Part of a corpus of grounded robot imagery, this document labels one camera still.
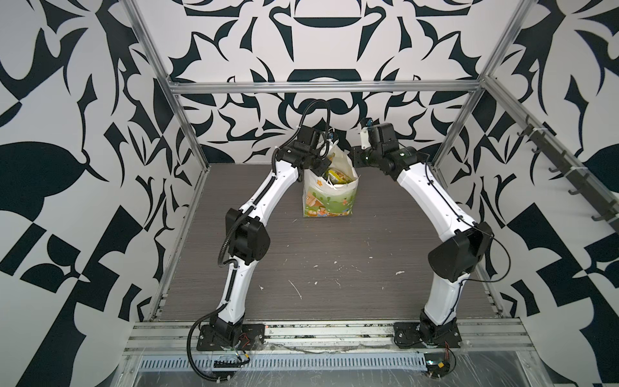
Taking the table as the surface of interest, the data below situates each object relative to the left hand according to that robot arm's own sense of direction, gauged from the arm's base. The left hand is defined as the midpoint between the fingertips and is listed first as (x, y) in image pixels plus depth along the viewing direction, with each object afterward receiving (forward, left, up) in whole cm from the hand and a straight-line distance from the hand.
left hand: (325, 153), depth 88 cm
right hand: (-4, -10, +6) cm, 12 cm away
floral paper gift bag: (-12, -2, -8) cm, 15 cm away
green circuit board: (-62, -30, -27) cm, 73 cm away
